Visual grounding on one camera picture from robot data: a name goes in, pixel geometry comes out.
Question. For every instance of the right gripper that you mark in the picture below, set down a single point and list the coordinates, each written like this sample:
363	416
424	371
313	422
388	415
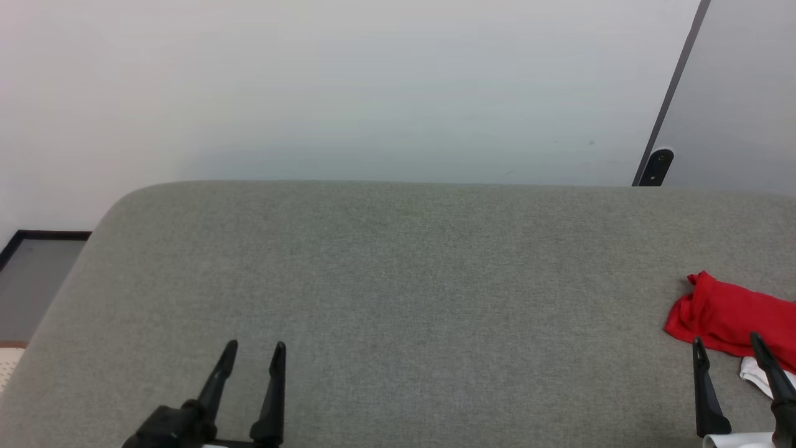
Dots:
740	441

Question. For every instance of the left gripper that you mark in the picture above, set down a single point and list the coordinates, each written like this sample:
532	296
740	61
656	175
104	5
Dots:
180	426

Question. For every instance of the dark slanted edge strip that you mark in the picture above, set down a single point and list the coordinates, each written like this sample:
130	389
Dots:
681	68

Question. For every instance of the red and white shirt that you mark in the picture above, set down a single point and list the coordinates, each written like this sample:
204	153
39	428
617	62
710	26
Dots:
727	311

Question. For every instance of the cream dotted floor item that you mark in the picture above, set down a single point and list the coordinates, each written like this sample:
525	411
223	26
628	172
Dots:
7	367

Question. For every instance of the black baseboard strip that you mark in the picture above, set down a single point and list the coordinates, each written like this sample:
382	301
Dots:
50	235

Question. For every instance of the grey wall panel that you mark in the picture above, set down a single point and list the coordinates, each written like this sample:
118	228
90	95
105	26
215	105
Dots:
746	93

